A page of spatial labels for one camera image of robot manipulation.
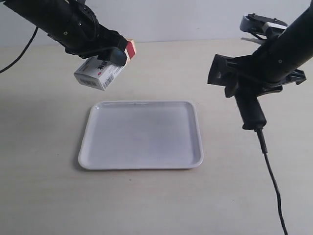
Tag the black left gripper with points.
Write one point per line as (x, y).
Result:
(81, 34)

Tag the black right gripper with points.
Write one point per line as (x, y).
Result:
(275, 63)

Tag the white red medicine box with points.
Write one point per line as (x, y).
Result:
(99, 74)

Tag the white plastic tray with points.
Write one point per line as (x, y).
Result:
(141, 135)

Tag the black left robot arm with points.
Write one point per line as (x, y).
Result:
(44, 14)

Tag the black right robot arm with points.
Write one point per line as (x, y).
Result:
(303, 26)

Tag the black handheld barcode scanner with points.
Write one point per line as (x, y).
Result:
(246, 97)

